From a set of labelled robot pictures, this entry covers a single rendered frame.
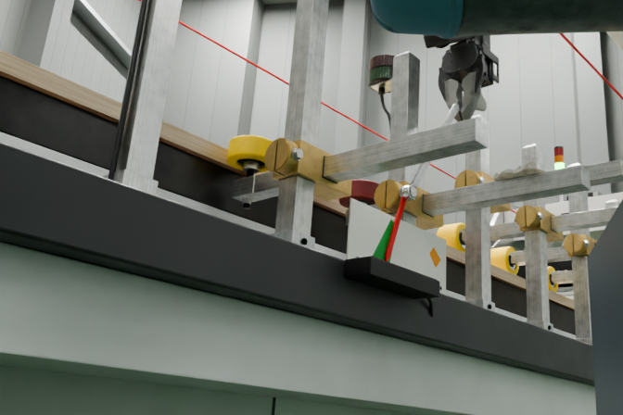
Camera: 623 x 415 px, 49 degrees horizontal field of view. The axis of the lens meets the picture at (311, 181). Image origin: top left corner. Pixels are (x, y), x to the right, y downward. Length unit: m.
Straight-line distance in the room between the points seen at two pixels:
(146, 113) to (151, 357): 0.27
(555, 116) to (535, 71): 0.68
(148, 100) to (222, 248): 0.19
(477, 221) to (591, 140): 7.51
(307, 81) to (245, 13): 9.05
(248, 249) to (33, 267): 0.25
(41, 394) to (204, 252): 0.29
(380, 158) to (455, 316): 0.37
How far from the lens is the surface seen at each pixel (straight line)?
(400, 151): 0.89
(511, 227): 1.65
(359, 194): 1.23
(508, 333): 1.34
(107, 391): 0.99
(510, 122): 9.16
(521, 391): 1.46
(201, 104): 9.53
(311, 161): 0.96
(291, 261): 0.88
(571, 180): 1.05
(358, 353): 1.03
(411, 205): 1.14
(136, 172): 0.77
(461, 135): 0.85
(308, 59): 1.02
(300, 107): 0.99
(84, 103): 1.01
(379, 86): 1.27
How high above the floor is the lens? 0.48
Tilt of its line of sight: 20 degrees up
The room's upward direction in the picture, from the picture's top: 5 degrees clockwise
